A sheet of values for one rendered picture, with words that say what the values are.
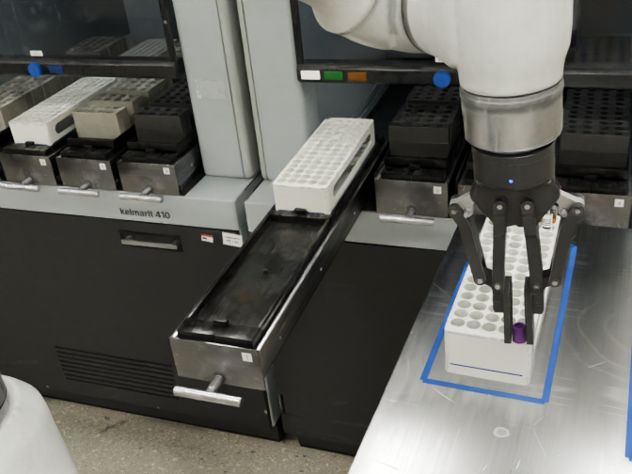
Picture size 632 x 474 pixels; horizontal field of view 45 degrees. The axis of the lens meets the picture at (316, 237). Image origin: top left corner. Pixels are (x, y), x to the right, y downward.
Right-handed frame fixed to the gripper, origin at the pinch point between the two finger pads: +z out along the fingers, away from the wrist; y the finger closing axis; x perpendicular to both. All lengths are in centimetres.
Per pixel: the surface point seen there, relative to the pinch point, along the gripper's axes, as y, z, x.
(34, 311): 123, 51, -58
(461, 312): 7.2, 5.8, -6.6
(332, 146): 37, 7, -57
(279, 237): 40, 12, -32
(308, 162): 39, 7, -49
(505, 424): 1.4, 11.5, 5.5
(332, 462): 50, 92, -55
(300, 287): 32.8, 12.2, -19.3
